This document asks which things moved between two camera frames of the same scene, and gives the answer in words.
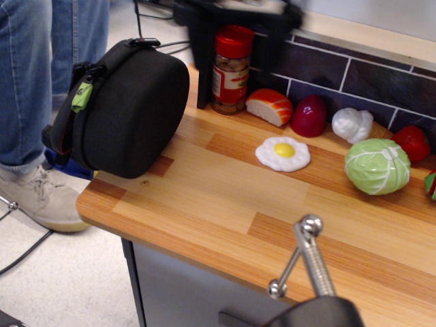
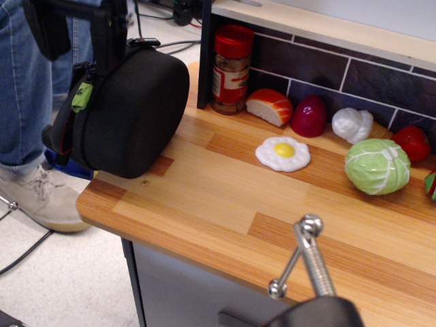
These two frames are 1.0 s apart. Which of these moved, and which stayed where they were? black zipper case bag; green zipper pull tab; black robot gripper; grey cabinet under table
Moved: black robot gripper
Stayed: grey cabinet under table; black zipper case bag; green zipper pull tab
